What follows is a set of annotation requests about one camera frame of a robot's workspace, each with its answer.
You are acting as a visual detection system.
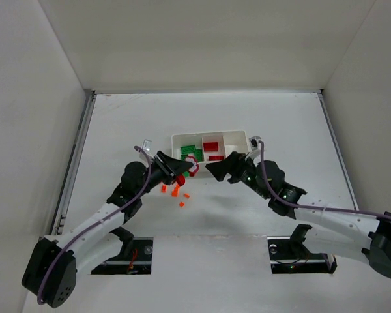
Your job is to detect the red lego block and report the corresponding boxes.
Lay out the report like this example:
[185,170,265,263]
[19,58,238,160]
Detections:
[203,142,219,153]

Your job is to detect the red lego brick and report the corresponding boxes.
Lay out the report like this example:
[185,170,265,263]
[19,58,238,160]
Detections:
[208,155,225,162]

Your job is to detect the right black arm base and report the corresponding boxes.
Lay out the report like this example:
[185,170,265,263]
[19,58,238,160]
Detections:
[267,224,337,275]

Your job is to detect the green flower lego stack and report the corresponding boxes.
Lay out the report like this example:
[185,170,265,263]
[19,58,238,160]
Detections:
[183,155,199,177]

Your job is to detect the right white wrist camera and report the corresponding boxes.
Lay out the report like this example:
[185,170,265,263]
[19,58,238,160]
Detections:
[248,136,262,153]

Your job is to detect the green lego pieces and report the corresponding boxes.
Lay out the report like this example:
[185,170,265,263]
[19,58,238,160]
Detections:
[181,149,203,162]

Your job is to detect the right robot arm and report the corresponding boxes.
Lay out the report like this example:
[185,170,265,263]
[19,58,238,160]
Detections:
[206,152,391,279]

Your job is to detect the white three-compartment container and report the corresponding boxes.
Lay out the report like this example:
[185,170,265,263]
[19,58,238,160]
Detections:
[171,130,252,177]

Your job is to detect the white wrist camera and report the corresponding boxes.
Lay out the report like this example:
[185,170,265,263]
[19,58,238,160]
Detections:
[141,139,152,153]
[248,136,262,153]

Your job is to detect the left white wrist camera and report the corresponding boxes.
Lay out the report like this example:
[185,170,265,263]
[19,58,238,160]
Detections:
[141,139,152,153]

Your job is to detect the green lego brick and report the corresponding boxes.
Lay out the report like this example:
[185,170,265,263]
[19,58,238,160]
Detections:
[181,145,197,155]

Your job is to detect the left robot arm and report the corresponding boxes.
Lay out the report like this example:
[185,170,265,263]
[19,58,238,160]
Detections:
[22,147,193,308]

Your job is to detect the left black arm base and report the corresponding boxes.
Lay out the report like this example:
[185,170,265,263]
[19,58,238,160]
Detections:
[91,228,154,275]

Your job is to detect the orange lego brick cluster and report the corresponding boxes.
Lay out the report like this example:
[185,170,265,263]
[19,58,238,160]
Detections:
[160,184,180,193]

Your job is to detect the red curved lego piece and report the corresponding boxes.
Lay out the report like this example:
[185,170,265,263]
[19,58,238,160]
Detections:
[176,174,186,186]

